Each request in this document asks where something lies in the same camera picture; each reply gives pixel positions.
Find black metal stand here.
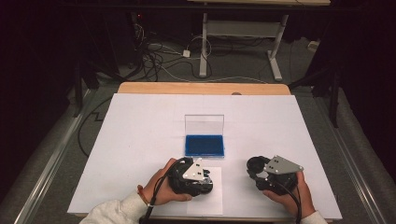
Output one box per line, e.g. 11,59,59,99
288,62,341,129

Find black floor cable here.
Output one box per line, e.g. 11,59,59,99
77,96,114,158

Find left hand-held gripper black cable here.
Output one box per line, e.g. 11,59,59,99
138,157,194,224

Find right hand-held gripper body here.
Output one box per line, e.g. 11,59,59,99
255,155,304,197

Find metal floor rail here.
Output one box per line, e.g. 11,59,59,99
314,96,389,224
13,88,94,224

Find white metal desk frame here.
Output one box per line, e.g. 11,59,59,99
199,12,290,82

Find right hand-held gripper black cable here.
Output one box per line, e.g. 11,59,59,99
274,179,304,224

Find blue ink pad clear lid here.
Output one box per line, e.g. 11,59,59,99
184,114,226,159

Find white floor cable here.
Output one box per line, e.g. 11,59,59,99
157,63,269,85

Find white paper sheet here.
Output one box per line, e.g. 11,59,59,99
186,166,224,216

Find person's left hand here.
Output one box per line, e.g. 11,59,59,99
137,157,193,206

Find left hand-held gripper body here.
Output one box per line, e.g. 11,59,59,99
167,157,215,198

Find tangle of black cables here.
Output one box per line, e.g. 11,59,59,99
130,12,216,82

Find person's right hand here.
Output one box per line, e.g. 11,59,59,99
262,170,317,218

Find white board table cover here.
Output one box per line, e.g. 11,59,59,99
66,92,344,221

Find hand-held gripper black cable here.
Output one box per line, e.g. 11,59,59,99
138,157,194,224
274,179,304,224

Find wooden table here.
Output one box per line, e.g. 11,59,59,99
74,81,335,224

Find black equipment box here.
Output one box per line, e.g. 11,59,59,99
104,10,148,71

